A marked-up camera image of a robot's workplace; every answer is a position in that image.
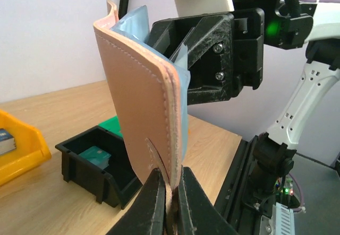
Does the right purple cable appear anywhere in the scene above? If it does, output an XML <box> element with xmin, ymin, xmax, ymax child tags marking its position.
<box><xmin>288</xmin><ymin>0</ymin><xmax>340</xmax><ymax>214</ymax></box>

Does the teal card stack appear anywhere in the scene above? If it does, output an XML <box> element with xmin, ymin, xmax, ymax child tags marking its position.
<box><xmin>79</xmin><ymin>146</ymin><xmax>111</xmax><ymax>169</ymax></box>

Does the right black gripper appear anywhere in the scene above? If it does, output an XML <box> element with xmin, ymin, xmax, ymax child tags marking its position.
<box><xmin>146</xmin><ymin>8</ymin><xmax>265</xmax><ymax>105</ymax></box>

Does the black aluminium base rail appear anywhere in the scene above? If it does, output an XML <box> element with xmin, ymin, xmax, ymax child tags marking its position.
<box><xmin>214</xmin><ymin>136</ymin><xmax>261</xmax><ymax>234</ymax></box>

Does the blue card stack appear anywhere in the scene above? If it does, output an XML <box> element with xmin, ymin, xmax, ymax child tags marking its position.
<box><xmin>0</xmin><ymin>128</ymin><xmax>16</xmax><ymax>155</ymax></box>

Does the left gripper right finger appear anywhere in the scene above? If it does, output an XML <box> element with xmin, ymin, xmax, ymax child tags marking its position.
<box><xmin>178</xmin><ymin>167</ymin><xmax>237</xmax><ymax>235</ymax></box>

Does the pink card holder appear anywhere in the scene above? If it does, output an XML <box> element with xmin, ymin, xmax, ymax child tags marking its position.
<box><xmin>93</xmin><ymin>0</ymin><xmax>190</xmax><ymax>234</ymax></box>

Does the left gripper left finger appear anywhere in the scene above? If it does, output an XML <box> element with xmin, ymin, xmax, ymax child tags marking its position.
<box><xmin>107</xmin><ymin>169</ymin><xmax>165</xmax><ymax>235</ymax></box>

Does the white slotted cable duct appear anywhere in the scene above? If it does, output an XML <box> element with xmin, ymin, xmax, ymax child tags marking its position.
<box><xmin>269</xmin><ymin>203</ymin><xmax>295</xmax><ymax>235</ymax></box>

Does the yellow bin right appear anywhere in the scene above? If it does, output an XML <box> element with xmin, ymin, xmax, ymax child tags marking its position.
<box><xmin>1</xmin><ymin>110</ymin><xmax>52</xmax><ymax>185</ymax></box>

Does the green bin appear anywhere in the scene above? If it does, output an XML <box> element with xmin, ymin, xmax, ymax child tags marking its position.
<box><xmin>98</xmin><ymin>116</ymin><xmax>123</xmax><ymax>137</ymax></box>

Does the black bin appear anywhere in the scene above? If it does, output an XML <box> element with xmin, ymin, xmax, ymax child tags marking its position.
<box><xmin>55</xmin><ymin>126</ymin><xmax>141</xmax><ymax>209</ymax></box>

